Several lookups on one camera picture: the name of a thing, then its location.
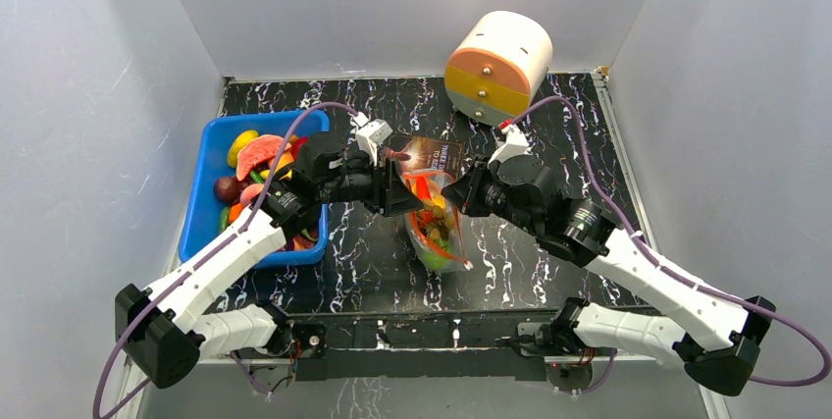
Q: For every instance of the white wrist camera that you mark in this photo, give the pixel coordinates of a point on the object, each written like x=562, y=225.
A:
x=515, y=144
x=370, y=135

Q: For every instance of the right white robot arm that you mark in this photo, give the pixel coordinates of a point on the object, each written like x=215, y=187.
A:
x=716, y=342

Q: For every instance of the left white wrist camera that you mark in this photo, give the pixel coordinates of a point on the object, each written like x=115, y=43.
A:
x=370, y=135

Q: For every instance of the yellow toy mango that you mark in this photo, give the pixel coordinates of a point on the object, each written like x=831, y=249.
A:
x=238, y=144

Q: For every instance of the red toy chili pepper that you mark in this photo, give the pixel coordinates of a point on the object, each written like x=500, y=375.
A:
x=425, y=188

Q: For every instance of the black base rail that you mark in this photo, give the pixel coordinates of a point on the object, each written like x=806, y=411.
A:
x=433, y=344

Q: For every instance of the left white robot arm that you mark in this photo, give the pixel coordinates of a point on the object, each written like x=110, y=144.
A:
x=164, y=329

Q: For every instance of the brown toy longan bunch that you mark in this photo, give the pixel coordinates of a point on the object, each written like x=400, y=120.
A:
x=436, y=224

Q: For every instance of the dark toy mangosteen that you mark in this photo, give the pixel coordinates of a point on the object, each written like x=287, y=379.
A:
x=228, y=190

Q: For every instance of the dark paperback book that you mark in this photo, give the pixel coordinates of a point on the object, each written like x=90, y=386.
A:
x=411, y=153

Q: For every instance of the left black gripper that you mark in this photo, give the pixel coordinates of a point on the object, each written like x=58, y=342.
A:
x=388, y=188

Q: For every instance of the clear zip top bag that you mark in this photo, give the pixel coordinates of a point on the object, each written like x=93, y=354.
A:
x=419, y=242

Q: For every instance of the green toy lime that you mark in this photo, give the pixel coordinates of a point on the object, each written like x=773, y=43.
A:
x=437, y=260

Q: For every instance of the orange toy tangerine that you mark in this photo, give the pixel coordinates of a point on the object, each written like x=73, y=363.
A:
x=234, y=212

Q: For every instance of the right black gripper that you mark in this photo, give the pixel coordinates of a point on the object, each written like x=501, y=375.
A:
x=469, y=188

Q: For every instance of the pink toy watermelon slice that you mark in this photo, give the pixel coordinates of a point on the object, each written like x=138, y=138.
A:
x=261, y=149

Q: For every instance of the round three-drawer cabinet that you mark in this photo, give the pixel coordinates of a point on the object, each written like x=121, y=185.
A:
x=495, y=72

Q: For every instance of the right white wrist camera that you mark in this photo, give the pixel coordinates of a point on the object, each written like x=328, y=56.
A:
x=515, y=144

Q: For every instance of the pink toy peach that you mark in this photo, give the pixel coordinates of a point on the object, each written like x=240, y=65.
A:
x=249, y=193

